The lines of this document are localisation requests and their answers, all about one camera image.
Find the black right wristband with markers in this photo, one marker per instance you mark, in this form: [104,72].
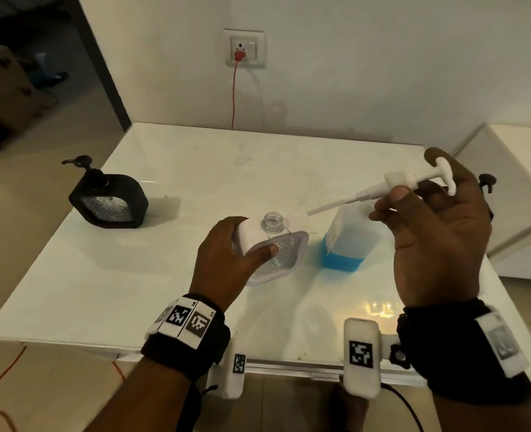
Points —
[454,350]

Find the person's left hand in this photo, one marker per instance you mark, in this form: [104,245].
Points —
[216,265]

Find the clear white soap dispenser bottle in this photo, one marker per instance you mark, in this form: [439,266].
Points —
[288,251]

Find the person's left thumb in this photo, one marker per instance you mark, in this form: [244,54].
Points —
[261,256]

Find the red plug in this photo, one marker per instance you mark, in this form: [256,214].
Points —
[239,54]

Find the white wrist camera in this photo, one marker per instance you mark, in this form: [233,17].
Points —
[361,355]
[227,377]

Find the dark shoe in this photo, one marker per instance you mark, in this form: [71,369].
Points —
[49,78]

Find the black pump dispenser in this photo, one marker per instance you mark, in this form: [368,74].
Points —
[487,179]

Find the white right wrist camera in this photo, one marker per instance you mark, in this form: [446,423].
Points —
[361,355]

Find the person's right thumb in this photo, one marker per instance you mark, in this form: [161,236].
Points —
[389,222]

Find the black wristband with markers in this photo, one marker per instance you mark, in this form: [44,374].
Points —
[454,350]
[189,341]

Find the black soap dispenser bottle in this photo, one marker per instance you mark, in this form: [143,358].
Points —
[110,197]

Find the person's right forearm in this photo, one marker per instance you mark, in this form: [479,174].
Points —
[495,416]

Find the white side cabinet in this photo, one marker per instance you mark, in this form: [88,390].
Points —
[517,188]

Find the black left wristband with markers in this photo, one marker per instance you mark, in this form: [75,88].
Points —
[189,341]

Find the person's left forearm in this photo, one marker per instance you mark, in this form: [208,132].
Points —
[143,400]

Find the person's right hand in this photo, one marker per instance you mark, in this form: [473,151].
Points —
[441,256]

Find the cardboard box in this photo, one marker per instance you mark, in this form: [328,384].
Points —
[6,89]

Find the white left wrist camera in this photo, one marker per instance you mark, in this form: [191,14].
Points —
[227,377]

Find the white wall socket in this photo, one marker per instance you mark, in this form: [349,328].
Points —
[245,48]

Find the blue liquid refill bottle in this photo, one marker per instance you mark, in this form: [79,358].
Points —
[346,247]

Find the white pump head with tube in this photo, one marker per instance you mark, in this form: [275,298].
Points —
[398,179]

